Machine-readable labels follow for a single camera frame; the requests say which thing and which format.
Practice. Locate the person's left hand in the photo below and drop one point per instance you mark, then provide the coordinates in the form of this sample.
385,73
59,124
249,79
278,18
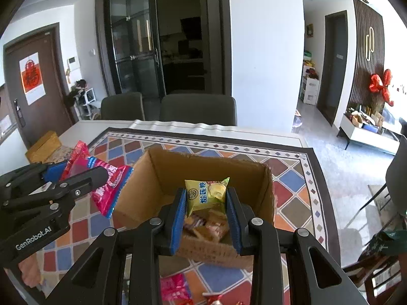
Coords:
30,273

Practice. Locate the red and white door poster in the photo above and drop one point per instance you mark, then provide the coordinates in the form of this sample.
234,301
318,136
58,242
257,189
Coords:
31,79

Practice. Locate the white ribbed cloth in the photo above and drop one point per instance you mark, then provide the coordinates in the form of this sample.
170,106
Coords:
178,125

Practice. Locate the dark grey dining chair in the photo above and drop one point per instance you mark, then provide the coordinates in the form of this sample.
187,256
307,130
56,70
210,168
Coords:
197,109
122,106

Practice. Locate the yellow snack packet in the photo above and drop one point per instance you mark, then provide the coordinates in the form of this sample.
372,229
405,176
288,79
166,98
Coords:
203,197

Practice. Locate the woven tissue box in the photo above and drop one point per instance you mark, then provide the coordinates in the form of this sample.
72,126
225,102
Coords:
43,147

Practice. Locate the white low cabinet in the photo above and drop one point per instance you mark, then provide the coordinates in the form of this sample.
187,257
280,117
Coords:
368,138

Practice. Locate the red bow decoration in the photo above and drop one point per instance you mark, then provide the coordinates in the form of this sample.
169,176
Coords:
380,84

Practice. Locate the clutter on low cabinet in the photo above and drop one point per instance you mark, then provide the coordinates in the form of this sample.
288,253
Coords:
365,119

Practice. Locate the wooden chair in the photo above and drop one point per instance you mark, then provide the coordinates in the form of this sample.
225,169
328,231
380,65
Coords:
378,279

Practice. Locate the black bag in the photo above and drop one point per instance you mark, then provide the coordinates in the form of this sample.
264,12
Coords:
76,93

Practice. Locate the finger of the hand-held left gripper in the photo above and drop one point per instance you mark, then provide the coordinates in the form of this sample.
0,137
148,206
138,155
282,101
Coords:
86,181
52,171

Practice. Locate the colourful diamond pattern tablecloth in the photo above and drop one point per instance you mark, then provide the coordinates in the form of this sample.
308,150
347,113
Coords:
286,197

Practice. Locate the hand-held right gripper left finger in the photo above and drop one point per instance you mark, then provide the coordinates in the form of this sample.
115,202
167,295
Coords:
178,219

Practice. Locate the brown entrance door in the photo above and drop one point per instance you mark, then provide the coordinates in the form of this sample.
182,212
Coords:
51,108

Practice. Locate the green patterned cloth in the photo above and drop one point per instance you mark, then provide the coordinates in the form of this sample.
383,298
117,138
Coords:
384,243

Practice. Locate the white intercom panel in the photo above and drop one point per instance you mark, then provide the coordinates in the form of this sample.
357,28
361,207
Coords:
73,63

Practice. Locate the white shoe shelf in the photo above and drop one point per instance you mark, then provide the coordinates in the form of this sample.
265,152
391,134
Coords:
90,101

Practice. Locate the white toy shelf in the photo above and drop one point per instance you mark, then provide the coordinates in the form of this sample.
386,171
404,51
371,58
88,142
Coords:
310,89

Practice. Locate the dark grey armchair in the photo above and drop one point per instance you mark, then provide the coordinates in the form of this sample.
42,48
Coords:
397,171

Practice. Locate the black door lock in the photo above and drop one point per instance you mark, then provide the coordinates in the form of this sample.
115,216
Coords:
19,112

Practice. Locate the small pink snack packet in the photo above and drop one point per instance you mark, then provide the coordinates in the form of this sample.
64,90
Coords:
175,287

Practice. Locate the brown cardboard box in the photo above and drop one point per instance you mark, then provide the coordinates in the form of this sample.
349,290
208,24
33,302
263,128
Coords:
143,190

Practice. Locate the dark interior door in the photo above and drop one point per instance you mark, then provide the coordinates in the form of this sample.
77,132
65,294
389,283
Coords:
332,70

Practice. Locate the black range hood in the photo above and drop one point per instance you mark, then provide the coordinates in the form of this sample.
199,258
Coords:
190,28

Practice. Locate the pile of snack packets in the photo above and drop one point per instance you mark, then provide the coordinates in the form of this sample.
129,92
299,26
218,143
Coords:
210,225

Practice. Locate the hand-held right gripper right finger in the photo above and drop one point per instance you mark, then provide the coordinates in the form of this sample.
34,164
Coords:
233,222

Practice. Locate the black framed glass sliding door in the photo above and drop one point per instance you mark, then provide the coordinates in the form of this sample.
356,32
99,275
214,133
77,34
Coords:
133,44

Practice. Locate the small wall picture frame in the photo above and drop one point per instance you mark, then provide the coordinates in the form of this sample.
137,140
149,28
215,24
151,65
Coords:
310,30

